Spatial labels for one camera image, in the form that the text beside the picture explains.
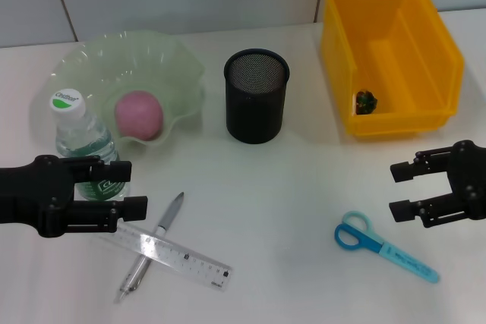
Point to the blue safety scissors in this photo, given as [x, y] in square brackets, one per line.
[379, 244]

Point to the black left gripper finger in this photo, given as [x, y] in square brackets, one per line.
[119, 172]
[133, 208]

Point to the pale green wavy fruit plate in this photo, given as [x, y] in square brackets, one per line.
[152, 58]

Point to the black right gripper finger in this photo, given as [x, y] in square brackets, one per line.
[402, 172]
[402, 211]

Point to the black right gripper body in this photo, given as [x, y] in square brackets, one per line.
[471, 172]

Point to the pink peach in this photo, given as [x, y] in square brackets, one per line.
[138, 115]

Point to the black mesh pen cup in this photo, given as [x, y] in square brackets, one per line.
[254, 107]

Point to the yellow plastic storage bin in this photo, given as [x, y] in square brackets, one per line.
[379, 16]

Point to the clear water bottle green label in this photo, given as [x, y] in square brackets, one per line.
[83, 138]

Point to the transparent plastic ruler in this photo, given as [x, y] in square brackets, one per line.
[190, 259]

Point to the green plastic wrapper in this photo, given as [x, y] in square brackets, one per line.
[366, 103]

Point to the grey pen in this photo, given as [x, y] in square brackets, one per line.
[171, 214]

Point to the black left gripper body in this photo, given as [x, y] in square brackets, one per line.
[34, 195]

